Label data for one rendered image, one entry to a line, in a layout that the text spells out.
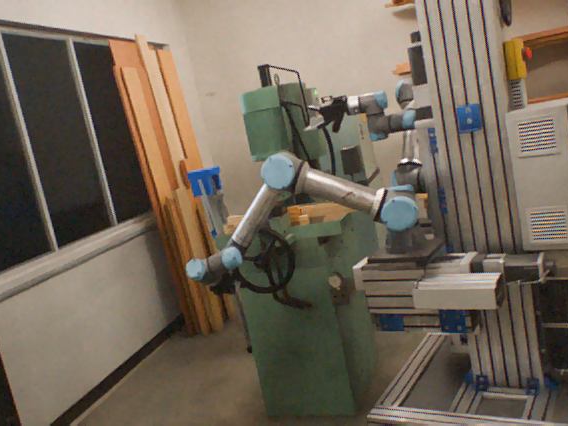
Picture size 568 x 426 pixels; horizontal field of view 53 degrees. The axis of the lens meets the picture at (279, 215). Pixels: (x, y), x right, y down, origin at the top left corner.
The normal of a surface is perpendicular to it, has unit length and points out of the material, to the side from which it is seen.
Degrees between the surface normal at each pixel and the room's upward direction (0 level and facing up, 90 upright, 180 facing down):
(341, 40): 90
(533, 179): 90
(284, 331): 90
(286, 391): 90
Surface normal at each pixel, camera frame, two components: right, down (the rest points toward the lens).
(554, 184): -0.51, 0.24
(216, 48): -0.28, 0.21
